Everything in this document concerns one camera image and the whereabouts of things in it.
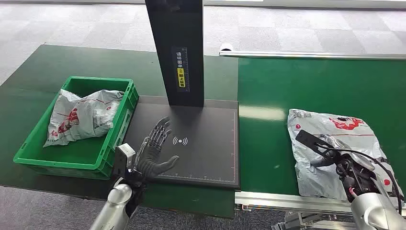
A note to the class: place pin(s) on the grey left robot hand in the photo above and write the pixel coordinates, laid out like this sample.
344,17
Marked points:
152,162

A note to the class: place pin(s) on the aluminium conveyor frame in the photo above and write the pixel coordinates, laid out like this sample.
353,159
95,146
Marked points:
285,200

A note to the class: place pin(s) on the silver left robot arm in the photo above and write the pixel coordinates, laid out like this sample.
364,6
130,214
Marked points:
114,206

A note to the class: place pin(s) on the green conveyor belt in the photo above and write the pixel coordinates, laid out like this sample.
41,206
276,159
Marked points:
269,143

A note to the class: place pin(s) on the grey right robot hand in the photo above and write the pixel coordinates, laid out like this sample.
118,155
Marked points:
347,152

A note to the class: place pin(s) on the black scanner base pad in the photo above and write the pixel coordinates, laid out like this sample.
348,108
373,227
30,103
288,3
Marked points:
206,152

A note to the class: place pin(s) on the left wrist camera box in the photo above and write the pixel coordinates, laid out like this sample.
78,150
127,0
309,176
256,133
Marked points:
122,158

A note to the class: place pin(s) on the green plastic crate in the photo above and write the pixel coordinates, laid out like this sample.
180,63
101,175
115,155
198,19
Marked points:
79,154

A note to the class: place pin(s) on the white courier bag red print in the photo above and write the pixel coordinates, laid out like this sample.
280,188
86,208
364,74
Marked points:
317,177

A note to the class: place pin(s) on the crumpled white courier bag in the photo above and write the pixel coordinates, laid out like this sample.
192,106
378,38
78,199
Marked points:
82,117

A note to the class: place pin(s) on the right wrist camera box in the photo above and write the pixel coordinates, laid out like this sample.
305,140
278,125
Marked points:
307,139

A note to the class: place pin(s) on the black scanner column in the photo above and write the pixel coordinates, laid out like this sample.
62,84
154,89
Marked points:
177,31

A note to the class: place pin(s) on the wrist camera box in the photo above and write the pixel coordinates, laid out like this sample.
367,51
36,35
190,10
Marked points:
122,158
307,139

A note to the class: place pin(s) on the aluminium conveyor side rail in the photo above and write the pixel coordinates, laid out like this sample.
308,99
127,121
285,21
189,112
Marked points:
317,55

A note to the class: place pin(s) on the black yellow column label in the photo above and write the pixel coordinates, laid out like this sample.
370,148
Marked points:
180,70

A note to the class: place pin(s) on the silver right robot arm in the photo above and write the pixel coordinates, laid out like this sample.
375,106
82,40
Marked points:
374,212

